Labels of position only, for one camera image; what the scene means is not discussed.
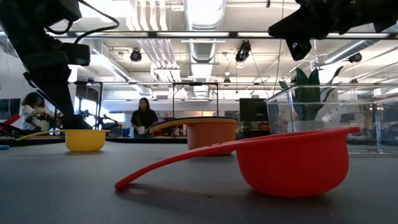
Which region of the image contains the clear plastic basket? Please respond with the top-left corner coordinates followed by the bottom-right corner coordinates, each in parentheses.
top-left (264, 83), bottom-right (398, 156)

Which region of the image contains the yellow measuring cup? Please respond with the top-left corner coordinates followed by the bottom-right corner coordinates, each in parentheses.
top-left (16, 129), bottom-right (110, 153)

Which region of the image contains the green measuring cup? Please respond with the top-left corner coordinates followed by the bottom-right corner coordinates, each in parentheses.
top-left (150, 117), bottom-right (238, 131)

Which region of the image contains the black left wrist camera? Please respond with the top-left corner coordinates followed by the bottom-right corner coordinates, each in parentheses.
top-left (62, 42), bottom-right (91, 67)

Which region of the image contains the black overhead camera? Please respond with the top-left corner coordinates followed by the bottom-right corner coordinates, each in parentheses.
top-left (235, 40), bottom-right (252, 63)

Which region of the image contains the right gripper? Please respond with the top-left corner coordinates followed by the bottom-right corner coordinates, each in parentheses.
top-left (267, 0), bottom-right (374, 40)

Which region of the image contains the black ceiling spotlight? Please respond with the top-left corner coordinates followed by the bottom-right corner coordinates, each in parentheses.
top-left (348, 52), bottom-right (363, 64)
top-left (129, 49), bottom-right (143, 63)

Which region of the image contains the dark grey table mat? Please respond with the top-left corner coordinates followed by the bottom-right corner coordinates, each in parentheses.
top-left (0, 142), bottom-right (398, 224)

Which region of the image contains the black aluminium table frame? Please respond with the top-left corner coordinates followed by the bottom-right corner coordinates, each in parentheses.
top-left (0, 136), bottom-right (398, 147)

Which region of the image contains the black monitor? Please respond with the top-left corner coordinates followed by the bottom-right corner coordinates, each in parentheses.
top-left (239, 98), bottom-right (269, 123)

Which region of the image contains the silver ventilation duct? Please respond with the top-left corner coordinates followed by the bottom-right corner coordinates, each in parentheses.
top-left (323, 18), bottom-right (398, 65)
top-left (182, 0), bottom-right (227, 100)

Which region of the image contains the person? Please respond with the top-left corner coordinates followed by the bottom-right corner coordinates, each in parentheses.
top-left (130, 97), bottom-right (159, 139)
top-left (21, 91), bottom-right (55, 131)

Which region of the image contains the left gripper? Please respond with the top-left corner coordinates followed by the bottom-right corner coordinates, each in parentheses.
top-left (6, 29), bottom-right (93, 130)

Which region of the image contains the red flat object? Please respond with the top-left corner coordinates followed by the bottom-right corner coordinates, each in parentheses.
top-left (0, 114), bottom-right (21, 130)

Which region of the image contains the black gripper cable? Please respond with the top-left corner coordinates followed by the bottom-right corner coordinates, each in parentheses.
top-left (73, 0), bottom-right (121, 44)

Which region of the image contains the red measuring cup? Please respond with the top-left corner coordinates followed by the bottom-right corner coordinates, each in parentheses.
top-left (114, 126), bottom-right (361, 198)

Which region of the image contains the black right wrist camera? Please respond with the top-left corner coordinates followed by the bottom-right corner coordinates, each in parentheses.
top-left (285, 37), bottom-right (312, 62)

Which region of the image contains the dark wall screen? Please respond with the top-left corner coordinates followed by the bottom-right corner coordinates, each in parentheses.
top-left (0, 98), bottom-right (21, 119)

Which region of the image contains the green plant in white pot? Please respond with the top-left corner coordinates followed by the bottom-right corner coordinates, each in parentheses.
top-left (278, 65), bottom-right (345, 134)

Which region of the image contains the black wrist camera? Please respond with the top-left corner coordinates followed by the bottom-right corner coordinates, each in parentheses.
top-left (62, 42), bottom-right (91, 67)
top-left (285, 37), bottom-right (312, 62)

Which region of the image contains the black metal frame stand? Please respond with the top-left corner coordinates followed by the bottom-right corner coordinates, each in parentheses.
top-left (172, 82), bottom-right (220, 121)
top-left (68, 81), bottom-right (104, 125)

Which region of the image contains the orange measuring cup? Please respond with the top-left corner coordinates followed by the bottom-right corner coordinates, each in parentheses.
top-left (149, 119), bottom-right (238, 156)

